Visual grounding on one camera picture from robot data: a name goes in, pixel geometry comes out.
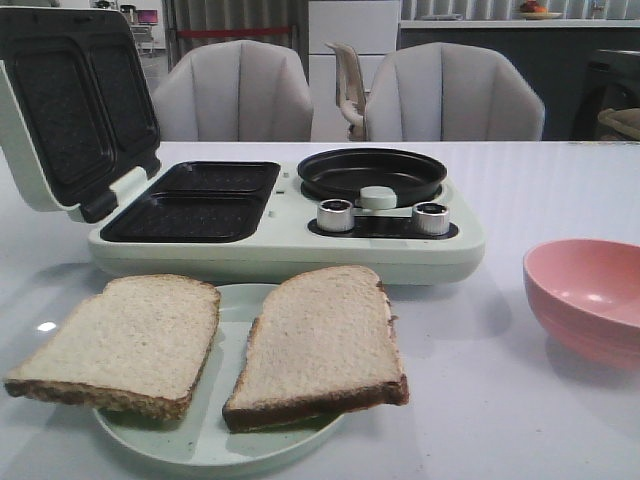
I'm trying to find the white bread slice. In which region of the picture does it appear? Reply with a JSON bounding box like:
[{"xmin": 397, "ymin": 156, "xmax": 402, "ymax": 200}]
[
  {"xmin": 4, "ymin": 274, "xmax": 221, "ymax": 420},
  {"xmin": 222, "ymin": 265, "xmax": 409, "ymax": 432}
]

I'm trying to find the pink plastic bowl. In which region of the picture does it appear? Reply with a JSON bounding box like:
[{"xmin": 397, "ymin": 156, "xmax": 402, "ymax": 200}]
[{"xmin": 523, "ymin": 239, "xmax": 639, "ymax": 370}]

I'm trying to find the mint green sandwich maker lid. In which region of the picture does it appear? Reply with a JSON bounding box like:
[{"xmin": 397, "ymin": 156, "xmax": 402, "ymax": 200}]
[{"xmin": 1, "ymin": 6, "xmax": 160, "ymax": 223}]

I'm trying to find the mint green breakfast maker base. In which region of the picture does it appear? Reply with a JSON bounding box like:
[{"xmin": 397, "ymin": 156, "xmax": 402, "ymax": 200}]
[{"xmin": 88, "ymin": 161, "xmax": 485, "ymax": 285}]

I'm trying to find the left silver control knob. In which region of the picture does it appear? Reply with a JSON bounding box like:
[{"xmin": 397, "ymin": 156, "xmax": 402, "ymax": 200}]
[{"xmin": 316, "ymin": 199, "xmax": 355, "ymax": 233}]

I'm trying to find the silver control knob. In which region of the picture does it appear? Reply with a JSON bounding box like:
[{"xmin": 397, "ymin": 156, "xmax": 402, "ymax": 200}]
[
  {"xmin": 411, "ymin": 202, "xmax": 450, "ymax": 236},
  {"xmin": 316, "ymin": 199, "xmax": 355, "ymax": 233}
]

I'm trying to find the black round frying pan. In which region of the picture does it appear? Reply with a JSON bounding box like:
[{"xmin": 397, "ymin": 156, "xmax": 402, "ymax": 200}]
[{"xmin": 297, "ymin": 147, "xmax": 447, "ymax": 207}]

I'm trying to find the right silver control knob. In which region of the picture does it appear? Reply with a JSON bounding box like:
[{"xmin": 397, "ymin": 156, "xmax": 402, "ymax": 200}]
[{"xmin": 411, "ymin": 202, "xmax": 450, "ymax": 236}]

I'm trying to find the beige office chair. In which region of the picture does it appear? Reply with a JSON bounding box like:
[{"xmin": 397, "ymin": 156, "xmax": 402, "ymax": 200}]
[{"xmin": 326, "ymin": 42, "xmax": 367, "ymax": 141}]

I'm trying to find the left grey upholstered chair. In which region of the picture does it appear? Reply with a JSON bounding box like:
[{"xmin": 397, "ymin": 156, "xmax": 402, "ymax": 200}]
[{"xmin": 152, "ymin": 40, "xmax": 314, "ymax": 142}]

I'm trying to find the grey upholstered chair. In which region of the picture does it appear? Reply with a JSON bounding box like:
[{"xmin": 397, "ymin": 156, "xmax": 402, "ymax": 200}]
[
  {"xmin": 364, "ymin": 42, "xmax": 545, "ymax": 142},
  {"xmin": 152, "ymin": 40, "xmax": 314, "ymax": 142}
]

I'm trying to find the right grey upholstered chair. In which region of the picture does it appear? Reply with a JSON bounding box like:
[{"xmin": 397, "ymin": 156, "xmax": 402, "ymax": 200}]
[{"xmin": 364, "ymin": 42, "xmax": 545, "ymax": 142}]

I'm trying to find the white cabinet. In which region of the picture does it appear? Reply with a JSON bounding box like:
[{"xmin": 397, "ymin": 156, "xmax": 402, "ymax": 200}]
[{"xmin": 308, "ymin": 1, "xmax": 401, "ymax": 142}]

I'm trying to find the mint green round plate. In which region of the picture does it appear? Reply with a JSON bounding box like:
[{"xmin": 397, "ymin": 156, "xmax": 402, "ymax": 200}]
[{"xmin": 94, "ymin": 284, "xmax": 343, "ymax": 476}]

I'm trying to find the grey pleated curtain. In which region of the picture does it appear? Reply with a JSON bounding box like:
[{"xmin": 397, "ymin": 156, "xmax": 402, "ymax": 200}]
[{"xmin": 162, "ymin": 0, "xmax": 309, "ymax": 73}]

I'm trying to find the dark counter with white top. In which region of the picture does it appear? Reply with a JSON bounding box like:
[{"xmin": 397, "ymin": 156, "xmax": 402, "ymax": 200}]
[{"xmin": 398, "ymin": 19, "xmax": 639, "ymax": 141}]

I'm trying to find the fruit plate on counter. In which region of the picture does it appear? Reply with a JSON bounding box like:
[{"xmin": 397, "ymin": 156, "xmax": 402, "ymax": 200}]
[{"xmin": 516, "ymin": 0, "xmax": 563, "ymax": 20}]

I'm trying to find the dark appliance at right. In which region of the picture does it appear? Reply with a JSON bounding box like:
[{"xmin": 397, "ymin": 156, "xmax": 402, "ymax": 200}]
[{"xmin": 571, "ymin": 49, "xmax": 639, "ymax": 140}]

